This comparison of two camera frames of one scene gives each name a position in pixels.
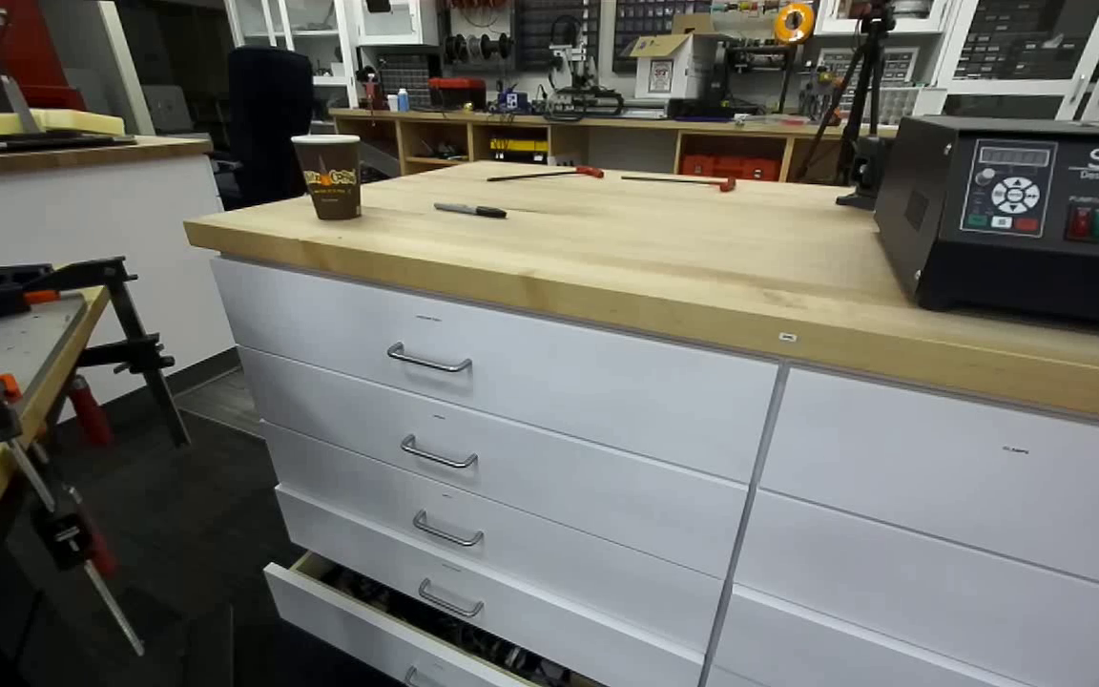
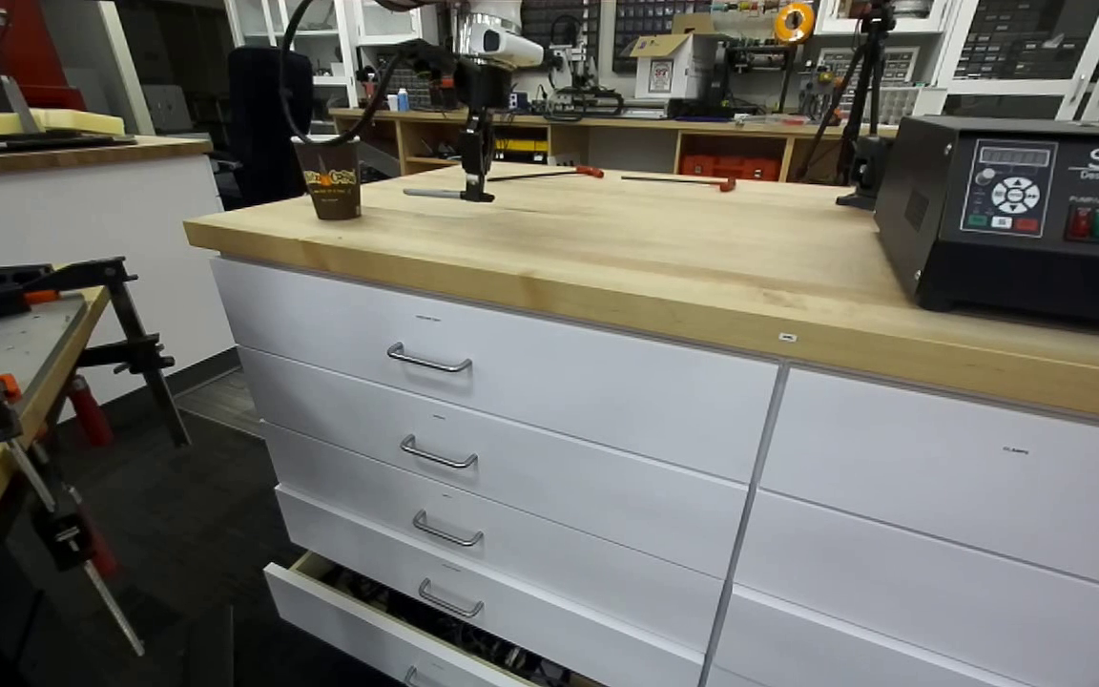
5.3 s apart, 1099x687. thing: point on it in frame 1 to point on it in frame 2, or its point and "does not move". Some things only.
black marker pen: [482, 212] to [433, 191]
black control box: [1043, 219] does not move
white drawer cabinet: [753, 518] does not move
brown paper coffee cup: [331, 165] does not move
